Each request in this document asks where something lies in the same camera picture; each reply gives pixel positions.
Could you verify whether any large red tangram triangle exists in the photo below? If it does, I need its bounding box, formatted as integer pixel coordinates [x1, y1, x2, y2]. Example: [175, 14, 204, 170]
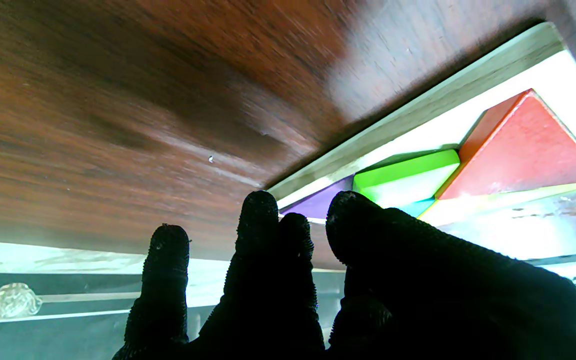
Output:
[435, 89, 576, 201]

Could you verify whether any large yellow tangram triangle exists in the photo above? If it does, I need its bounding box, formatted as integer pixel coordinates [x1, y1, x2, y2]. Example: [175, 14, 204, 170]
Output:
[418, 180, 576, 228]

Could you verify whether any square wooden puzzle tray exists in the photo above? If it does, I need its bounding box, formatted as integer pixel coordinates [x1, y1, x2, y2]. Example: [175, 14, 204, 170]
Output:
[267, 21, 576, 261]

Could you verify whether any purple tangram triangle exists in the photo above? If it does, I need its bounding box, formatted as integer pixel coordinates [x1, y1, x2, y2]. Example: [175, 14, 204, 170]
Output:
[280, 176, 356, 220]

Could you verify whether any green tangram square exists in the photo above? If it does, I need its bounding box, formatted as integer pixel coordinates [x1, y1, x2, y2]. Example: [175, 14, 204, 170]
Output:
[353, 148, 461, 208]

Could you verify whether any blue tangram triangle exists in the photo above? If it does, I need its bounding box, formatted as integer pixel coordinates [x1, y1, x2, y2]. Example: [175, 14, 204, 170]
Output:
[395, 198, 436, 218]

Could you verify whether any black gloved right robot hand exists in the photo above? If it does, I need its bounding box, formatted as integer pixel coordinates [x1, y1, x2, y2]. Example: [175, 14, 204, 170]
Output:
[113, 190, 576, 360]

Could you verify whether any small glass ball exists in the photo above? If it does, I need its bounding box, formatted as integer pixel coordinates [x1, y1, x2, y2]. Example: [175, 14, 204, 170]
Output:
[0, 283, 43, 320]

